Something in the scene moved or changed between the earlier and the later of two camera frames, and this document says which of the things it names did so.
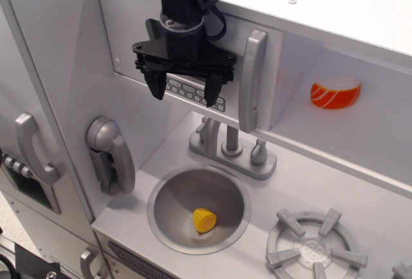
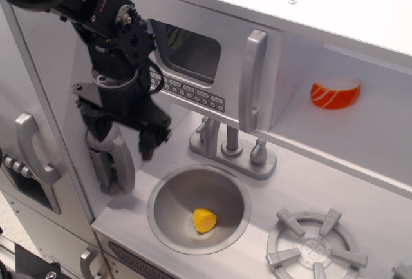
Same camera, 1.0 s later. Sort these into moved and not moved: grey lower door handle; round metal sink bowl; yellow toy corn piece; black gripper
Moved: black gripper
Not moved: round metal sink bowl; grey lower door handle; yellow toy corn piece
